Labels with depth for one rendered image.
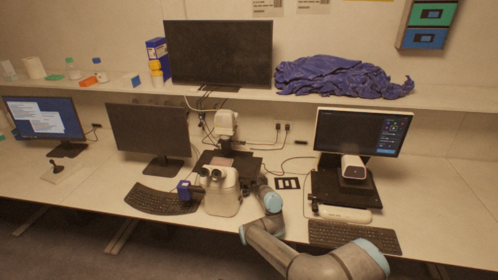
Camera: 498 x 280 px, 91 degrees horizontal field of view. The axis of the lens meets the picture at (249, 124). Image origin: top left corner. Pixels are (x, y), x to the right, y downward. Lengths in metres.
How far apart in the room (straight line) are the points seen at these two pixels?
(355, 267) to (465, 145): 1.68
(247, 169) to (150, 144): 0.66
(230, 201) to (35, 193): 1.31
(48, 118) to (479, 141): 3.06
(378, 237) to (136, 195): 1.39
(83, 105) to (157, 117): 1.17
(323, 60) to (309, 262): 1.27
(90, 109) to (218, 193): 1.64
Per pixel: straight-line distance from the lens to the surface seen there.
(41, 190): 2.15
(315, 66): 1.68
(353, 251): 0.82
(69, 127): 2.22
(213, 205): 1.44
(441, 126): 2.16
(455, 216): 1.85
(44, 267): 2.75
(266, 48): 1.62
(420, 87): 2.04
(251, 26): 1.62
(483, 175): 2.29
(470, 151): 2.36
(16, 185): 2.32
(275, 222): 1.29
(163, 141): 1.67
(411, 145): 2.18
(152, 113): 1.60
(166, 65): 2.02
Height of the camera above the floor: 1.90
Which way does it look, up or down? 30 degrees down
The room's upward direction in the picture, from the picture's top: 2 degrees counter-clockwise
